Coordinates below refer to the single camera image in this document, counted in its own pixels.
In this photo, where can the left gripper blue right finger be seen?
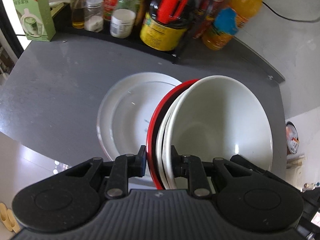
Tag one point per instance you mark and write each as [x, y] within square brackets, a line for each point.
[195, 171]

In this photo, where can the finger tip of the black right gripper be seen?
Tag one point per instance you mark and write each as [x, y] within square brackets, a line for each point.
[238, 159]

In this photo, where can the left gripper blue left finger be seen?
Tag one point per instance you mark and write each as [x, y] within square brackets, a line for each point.
[119, 171]

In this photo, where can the white plate sweet print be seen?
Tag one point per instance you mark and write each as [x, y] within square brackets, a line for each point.
[110, 102]

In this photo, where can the red and black bowl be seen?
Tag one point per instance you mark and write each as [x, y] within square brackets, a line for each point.
[154, 125]

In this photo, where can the white bowl plain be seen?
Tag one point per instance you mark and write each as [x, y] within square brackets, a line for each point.
[224, 118]

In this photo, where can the white plate bakery print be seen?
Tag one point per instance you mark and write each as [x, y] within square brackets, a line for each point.
[132, 116]

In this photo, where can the brown pot with bags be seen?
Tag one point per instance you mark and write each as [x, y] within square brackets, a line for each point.
[292, 139]

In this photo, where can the soy sauce jug yellow label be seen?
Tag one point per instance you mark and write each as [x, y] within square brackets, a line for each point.
[165, 22]

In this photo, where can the white cap glass jar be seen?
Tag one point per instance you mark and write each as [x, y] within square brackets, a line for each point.
[123, 18]

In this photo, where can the small clear spice jar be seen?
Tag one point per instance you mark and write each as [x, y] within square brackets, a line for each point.
[94, 21]

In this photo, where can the orange juice bottle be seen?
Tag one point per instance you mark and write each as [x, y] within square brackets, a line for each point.
[230, 19]

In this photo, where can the red snack can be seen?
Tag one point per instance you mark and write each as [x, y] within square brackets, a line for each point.
[209, 8]

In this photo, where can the red label sauce bottle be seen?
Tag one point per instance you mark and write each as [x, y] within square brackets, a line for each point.
[110, 2]

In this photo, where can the black metal spice rack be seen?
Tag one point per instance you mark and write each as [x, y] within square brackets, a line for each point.
[62, 22]

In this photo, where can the green tea box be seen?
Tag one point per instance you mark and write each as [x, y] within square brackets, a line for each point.
[36, 19]

